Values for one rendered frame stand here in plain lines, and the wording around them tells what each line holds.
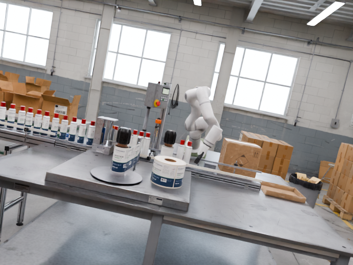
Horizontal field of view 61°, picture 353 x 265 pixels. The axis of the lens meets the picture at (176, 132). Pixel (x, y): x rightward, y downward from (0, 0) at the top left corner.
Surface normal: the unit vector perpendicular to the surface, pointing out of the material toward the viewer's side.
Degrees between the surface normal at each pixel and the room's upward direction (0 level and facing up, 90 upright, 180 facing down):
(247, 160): 90
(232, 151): 90
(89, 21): 90
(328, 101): 90
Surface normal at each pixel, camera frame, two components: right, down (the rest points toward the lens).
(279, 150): -0.08, 0.12
